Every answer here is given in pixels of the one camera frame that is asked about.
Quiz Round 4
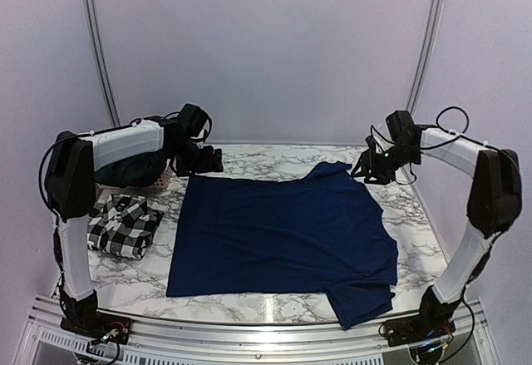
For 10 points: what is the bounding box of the dark blue green clothes pile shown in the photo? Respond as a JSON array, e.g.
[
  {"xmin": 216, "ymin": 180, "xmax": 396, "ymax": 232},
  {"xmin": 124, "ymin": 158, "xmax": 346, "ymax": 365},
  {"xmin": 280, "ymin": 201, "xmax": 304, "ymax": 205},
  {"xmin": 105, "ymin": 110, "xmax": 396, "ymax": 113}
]
[{"xmin": 94, "ymin": 151, "xmax": 167, "ymax": 188}]

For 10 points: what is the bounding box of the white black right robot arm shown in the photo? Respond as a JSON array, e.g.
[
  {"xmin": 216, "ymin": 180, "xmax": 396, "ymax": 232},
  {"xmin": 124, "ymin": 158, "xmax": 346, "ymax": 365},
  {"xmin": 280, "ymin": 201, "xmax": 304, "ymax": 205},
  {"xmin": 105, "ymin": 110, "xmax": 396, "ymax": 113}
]
[{"xmin": 351, "ymin": 111, "xmax": 523, "ymax": 339}]

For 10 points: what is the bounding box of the navy blue t-shirt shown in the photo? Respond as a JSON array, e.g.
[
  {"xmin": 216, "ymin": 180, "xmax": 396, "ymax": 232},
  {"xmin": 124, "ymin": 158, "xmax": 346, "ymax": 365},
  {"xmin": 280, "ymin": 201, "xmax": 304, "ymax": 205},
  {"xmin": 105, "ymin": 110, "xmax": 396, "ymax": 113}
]
[{"xmin": 166, "ymin": 162, "xmax": 398, "ymax": 329}]

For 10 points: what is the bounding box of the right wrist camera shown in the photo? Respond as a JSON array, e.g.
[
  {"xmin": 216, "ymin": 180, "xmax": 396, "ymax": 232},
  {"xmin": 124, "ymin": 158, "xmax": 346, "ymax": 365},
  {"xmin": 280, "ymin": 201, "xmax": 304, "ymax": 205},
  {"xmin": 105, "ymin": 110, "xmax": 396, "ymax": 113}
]
[{"xmin": 365, "ymin": 135, "xmax": 381, "ymax": 154}]

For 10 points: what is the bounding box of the black white plaid shirt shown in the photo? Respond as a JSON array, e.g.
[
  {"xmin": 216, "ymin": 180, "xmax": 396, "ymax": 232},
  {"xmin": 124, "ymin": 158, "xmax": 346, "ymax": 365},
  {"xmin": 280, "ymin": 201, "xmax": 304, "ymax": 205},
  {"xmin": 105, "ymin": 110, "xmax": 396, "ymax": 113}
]
[{"xmin": 87, "ymin": 194, "xmax": 165, "ymax": 260}]

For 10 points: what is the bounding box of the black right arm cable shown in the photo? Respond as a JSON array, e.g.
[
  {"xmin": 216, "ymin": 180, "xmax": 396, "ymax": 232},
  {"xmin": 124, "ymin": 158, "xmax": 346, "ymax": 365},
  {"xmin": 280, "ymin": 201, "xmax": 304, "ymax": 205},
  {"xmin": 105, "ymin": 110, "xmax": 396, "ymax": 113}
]
[{"xmin": 372, "ymin": 106, "xmax": 472, "ymax": 185}]

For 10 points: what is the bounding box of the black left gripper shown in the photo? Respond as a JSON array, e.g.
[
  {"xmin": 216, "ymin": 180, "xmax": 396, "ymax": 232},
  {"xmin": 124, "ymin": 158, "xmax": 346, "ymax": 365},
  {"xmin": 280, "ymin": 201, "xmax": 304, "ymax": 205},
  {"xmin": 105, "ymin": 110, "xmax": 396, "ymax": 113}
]
[{"xmin": 168, "ymin": 139, "xmax": 223, "ymax": 177}]

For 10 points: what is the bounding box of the left aluminium frame post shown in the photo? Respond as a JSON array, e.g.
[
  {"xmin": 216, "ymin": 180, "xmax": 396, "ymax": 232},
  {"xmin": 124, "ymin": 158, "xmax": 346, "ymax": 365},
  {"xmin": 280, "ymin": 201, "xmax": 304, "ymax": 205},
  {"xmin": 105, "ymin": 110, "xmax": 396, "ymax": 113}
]
[{"xmin": 83, "ymin": 0, "xmax": 121, "ymax": 126}]

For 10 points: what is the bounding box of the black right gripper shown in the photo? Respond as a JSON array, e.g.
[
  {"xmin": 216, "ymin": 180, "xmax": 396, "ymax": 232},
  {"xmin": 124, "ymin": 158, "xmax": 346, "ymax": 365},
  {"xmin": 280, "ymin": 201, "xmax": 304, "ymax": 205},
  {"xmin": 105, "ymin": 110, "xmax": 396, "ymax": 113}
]
[{"xmin": 351, "ymin": 143, "xmax": 420, "ymax": 185}]

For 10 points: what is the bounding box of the aluminium frame post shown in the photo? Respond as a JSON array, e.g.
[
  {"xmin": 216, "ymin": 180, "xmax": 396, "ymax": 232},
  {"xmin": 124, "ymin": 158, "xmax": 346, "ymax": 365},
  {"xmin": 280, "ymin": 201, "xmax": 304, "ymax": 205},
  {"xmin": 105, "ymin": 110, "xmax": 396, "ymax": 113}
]
[
  {"xmin": 83, "ymin": 0, "xmax": 121, "ymax": 126},
  {"xmin": 406, "ymin": 0, "xmax": 444, "ymax": 114}
]

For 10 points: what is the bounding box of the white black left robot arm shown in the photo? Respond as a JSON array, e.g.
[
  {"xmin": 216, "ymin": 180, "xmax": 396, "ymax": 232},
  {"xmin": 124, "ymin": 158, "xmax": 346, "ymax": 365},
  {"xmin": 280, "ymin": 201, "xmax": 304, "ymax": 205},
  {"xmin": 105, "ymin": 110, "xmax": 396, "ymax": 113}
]
[{"xmin": 38, "ymin": 103, "xmax": 222, "ymax": 336}]

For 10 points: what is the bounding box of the pink perforated laundry basket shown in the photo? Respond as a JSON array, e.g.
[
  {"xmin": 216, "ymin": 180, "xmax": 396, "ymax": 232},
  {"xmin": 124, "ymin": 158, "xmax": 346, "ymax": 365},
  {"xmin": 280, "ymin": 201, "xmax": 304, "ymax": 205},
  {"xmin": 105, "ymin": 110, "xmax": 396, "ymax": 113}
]
[{"xmin": 145, "ymin": 160, "xmax": 174, "ymax": 192}]

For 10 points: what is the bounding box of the right aluminium frame post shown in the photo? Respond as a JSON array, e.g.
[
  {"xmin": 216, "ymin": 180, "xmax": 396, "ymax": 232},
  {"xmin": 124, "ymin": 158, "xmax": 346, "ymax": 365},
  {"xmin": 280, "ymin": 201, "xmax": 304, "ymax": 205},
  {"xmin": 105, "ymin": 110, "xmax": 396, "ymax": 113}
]
[{"xmin": 406, "ymin": 0, "xmax": 444, "ymax": 114}]

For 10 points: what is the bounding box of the front aluminium table rail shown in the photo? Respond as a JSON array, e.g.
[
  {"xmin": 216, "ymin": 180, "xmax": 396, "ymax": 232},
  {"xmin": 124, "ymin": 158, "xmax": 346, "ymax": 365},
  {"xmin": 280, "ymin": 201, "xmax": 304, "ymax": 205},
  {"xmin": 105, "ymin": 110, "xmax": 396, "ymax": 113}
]
[{"xmin": 14, "ymin": 296, "xmax": 500, "ymax": 364}]

